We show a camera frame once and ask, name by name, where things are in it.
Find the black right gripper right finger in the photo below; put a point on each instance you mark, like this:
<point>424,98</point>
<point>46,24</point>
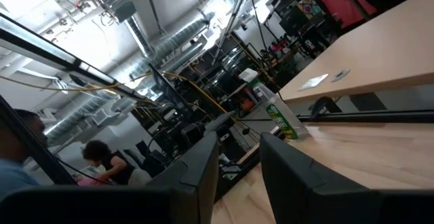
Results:
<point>322,197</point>

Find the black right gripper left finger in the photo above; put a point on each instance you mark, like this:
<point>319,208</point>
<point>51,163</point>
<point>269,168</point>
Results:
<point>135,203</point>

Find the person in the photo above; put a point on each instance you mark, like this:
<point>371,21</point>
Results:
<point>112,164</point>
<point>13,156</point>

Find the green label cleaner spray bottle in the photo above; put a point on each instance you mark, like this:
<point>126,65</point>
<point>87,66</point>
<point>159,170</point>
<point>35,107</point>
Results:
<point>283,118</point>

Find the white card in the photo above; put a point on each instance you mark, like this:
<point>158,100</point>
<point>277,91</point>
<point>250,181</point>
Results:
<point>313,82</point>

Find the black monitor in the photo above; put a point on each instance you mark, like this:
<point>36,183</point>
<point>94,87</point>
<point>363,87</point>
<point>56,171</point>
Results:
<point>167,88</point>

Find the grey round table grommet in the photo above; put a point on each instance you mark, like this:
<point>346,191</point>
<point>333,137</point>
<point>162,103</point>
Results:
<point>340,75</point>

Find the white box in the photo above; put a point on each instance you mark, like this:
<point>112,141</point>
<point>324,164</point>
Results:
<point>248,74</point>

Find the tan wooden side table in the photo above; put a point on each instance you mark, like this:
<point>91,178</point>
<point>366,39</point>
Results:
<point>373,54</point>

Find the overhead light bar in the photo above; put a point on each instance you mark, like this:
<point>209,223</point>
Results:
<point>51,52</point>

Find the red cloth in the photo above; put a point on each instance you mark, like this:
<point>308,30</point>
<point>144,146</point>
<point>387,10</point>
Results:
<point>339,3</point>

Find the grey tripod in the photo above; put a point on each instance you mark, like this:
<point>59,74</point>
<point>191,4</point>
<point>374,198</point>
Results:
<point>232,17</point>

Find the black frame rail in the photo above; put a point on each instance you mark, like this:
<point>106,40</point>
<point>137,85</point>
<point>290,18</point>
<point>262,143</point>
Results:
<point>373,116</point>

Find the silver ventilation duct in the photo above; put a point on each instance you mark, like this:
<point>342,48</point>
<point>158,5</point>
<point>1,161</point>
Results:
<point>176,44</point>

